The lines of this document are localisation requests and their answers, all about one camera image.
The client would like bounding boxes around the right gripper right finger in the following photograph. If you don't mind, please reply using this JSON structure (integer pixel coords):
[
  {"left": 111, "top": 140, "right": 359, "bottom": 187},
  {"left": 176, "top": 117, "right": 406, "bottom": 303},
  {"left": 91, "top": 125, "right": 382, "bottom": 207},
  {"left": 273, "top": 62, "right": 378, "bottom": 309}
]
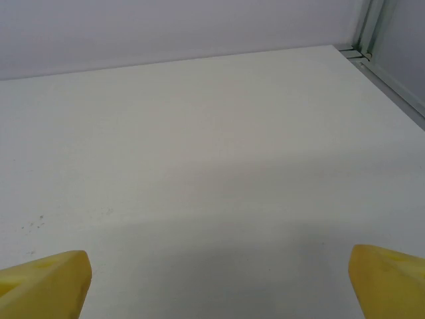
[{"left": 348, "top": 244, "right": 425, "bottom": 319}]

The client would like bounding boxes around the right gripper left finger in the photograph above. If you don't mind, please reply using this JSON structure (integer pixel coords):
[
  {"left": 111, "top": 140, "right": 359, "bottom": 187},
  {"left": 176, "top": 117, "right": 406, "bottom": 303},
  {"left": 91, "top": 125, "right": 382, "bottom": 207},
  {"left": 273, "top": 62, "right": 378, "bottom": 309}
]
[{"left": 0, "top": 250, "right": 93, "bottom": 319}]

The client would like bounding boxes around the aluminium side rail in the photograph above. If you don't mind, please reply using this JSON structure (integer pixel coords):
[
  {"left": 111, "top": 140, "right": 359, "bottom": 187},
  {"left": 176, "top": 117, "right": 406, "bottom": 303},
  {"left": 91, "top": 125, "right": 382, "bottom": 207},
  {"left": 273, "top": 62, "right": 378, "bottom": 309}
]
[{"left": 341, "top": 48, "right": 425, "bottom": 131}]

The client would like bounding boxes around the aluminium frame post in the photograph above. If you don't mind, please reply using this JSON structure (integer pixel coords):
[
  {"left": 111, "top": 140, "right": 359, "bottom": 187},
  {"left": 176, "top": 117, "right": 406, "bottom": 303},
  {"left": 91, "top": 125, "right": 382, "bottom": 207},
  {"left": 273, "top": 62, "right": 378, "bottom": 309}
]
[{"left": 351, "top": 0, "right": 393, "bottom": 58}]

